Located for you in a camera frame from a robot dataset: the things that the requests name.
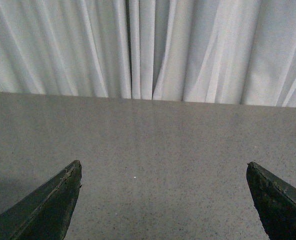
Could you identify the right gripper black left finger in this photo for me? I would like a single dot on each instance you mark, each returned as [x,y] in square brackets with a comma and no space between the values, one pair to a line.
[44,214]

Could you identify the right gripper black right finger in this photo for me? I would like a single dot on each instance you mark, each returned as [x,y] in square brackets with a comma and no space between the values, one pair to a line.
[275,202]

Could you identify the white pleated curtain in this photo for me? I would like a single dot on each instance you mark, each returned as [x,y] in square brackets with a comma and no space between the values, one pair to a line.
[210,51]

